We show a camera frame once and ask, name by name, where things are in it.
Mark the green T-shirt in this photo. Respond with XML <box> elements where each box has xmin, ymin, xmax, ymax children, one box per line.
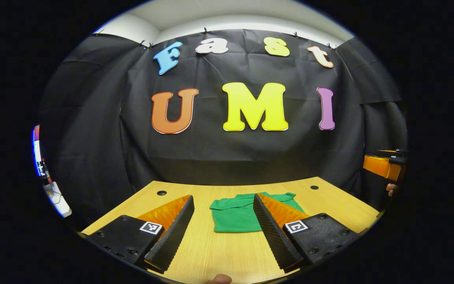
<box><xmin>210</xmin><ymin>191</ymin><xmax>306</xmax><ymax>233</ymax></box>

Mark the white box with cables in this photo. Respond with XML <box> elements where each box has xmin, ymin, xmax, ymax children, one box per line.
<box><xmin>44</xmin><ymin>181</ymin><xmax>73</xmax><ymax>218</ymax></box>

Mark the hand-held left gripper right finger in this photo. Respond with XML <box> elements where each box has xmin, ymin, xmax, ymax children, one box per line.
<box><xmin>253</xmin><ymin>193</ymin><xmax>363</xmax><ymax>274</ymax></box>

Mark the black backdrop cloth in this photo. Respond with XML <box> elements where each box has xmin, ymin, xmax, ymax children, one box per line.
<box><xmin>36</xmin><ymin>28</ymin><xmax>409</xmax><ymax>227</ymax></box>

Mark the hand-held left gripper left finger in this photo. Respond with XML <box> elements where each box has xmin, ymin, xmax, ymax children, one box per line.
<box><xmin>85</xmin><ymin>194</ymin><xmax>195</xmax><ymax>274</ymax></box>

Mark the bright coloured screen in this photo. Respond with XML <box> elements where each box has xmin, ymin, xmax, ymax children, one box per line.
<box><xmin>32</xmin><ymin>125</ymin><xmax>44</xmax><ymax>177</ymax></box>

